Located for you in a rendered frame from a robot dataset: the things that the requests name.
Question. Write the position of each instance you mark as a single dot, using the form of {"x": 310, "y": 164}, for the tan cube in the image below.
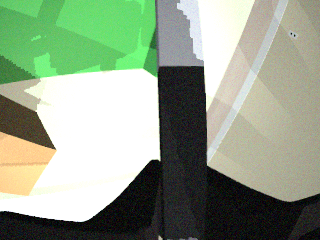
{"x": 25, "y": 148}

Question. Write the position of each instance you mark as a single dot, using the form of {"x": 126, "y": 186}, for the green flat mat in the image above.
{"x": 48, "y": 38}

